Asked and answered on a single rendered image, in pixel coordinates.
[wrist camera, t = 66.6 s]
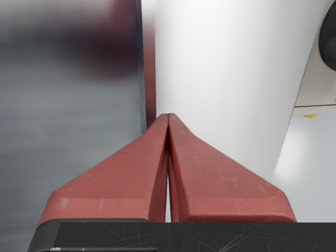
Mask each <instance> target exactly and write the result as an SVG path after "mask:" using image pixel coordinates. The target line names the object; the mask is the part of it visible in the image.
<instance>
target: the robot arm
mask: <svg viewBox="0 0 336 252"><path fill-rule="evenodd" d="M168 186H169V203H170V219H171V222H165V221H166V204H167V188H168ZM27 252H336V222H297V219H296V217H295V214H294V212H293V209H292V207H291V204H290V202H289V200H288V198H287V196H286V194H285V193H284V192H283V191H282V190H281V189H279V188H277V187H276V186H274V185H273V184H271V183H270V182H268V181H266V180H265V179H263V178H262V177H260V176H258V175H257V174H255V173H254V172H252V171H251V170H249V169H247V168H246V167H244V166H243V165H241V164H240V163H238V162H236V161H235V160H233V159H232V158H230V157H228V156H227V155H225V154H224V153H222V152H221V151H219V150H217V149H216V148H214V147H213V146H211V145H209V144H208V143H206V142H205V141H203V140H202V139H200V138H198V137H197V136H196V135H194V134H193V133H192V132H191V131H190V129H189V128H188V127H187V126H186V125H185V124H184V123H183V122H182V120H181V119H180V118H179V117H178V116H177V115H176V114H175V113H168V114H167V113H162V114H160V115H159V116H158V118H157V119H156V120H155V121H154V122H153V123H152V124H151V125H150V127H149V128H148V129H147V130H146V131H145V132H144V133H143V134H142V135H141V136H140V137H138V138H137V139H135V140H134V141H132V142H131V143H129V144H127V145H126V146H124V147H123V148H121V149H120V150H118V151H116V152H115V153H113V154H112V155H110V156H109V157H107V158H105V159H104V160H102V161H101V162H99V163H98V164H96V165H94V166H93V167H91V168H90V169H88V170H87V171H85V172H83V173H82V174H80V175H79V176H77V177H76V178H74V179H72V180H71V181H69V182H68V183H66V184H65V185H63V186H61V187H60V188H58V189H57V190H55V191H54V192H53V193H52V194H51V196H50V197H49V199H48V201H47V203H46V206H45V208H44V211H43V213H42V216H41V218H40V221H39V223H38V225H37V228H36V230H35V233H34V235H33V238H32V240H31V243H30V245H29V247H28V250H27Z"/></svg>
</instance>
